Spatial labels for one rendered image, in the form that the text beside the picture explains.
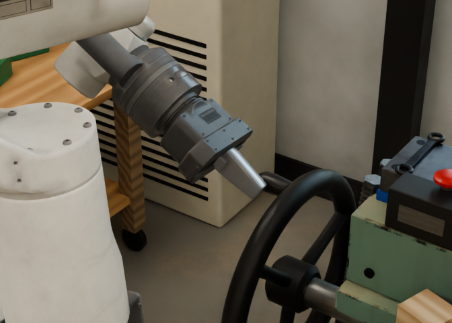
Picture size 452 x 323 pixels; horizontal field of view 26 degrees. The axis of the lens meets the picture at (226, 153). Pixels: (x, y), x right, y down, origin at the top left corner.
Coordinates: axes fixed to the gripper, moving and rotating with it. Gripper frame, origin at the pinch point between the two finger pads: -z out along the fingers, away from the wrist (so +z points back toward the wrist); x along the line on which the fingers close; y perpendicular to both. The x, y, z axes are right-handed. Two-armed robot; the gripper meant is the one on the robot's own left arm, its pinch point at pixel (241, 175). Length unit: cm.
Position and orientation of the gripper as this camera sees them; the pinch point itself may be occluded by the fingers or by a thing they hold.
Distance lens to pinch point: 115.5
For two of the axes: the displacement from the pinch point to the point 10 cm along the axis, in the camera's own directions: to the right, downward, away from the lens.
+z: -7.1, -6.9, 1.5
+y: 5.1, -6.5, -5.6
